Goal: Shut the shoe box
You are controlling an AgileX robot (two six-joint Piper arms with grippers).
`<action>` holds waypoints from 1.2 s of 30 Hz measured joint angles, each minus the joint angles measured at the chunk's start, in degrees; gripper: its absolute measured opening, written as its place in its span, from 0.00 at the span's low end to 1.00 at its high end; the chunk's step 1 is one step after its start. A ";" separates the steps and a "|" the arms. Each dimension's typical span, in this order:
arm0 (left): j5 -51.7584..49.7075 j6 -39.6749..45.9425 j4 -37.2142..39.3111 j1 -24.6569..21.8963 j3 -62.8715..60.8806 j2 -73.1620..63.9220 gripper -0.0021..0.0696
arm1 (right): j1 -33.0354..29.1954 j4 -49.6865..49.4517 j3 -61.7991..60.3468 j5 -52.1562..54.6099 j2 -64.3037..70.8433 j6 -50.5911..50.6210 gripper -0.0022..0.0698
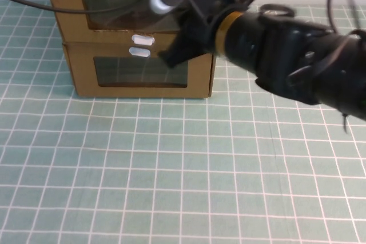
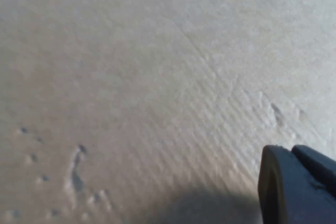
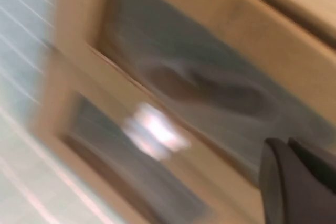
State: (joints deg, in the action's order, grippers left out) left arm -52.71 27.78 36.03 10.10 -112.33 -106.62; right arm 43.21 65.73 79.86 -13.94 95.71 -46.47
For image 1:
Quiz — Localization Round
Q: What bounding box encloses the brown cardboard shoe box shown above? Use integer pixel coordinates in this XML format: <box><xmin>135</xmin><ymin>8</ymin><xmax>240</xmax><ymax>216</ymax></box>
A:
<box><xmin>42</xmin><ymin>0</ymin><xmax>233</xmax><ymax>98</ymax></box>

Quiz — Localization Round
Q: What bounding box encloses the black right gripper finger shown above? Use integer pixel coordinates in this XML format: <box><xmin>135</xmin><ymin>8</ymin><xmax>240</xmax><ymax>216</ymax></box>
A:
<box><xmin>158</xmin><ymin>28</ymin><xmax>212</xmax><ymax>69</ymax></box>

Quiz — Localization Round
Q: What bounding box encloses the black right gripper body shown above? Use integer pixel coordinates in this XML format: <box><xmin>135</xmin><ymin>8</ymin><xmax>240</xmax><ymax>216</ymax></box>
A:
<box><xmin>177</xmin><ymin>0</ymin><xmax>257</xmax><ymax>57</ymax></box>

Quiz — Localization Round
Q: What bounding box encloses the black cable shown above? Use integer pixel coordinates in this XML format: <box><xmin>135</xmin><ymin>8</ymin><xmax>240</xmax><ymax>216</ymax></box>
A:
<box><xmin>327</xmin><ymin>0</ymin><xmax>348</xmax><ymax>32</ymax></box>
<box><xmin>0</xmin><ymin>0</ymin><xmax>163</xmax><ymax>14</ymax></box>

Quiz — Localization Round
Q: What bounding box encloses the green checked tablecloth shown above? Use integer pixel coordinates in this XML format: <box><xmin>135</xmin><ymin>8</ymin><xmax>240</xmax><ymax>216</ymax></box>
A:
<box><xmin>0</xmin><ymin>0</ymin><xmax>366</xmax><ymax>244</ymax></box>

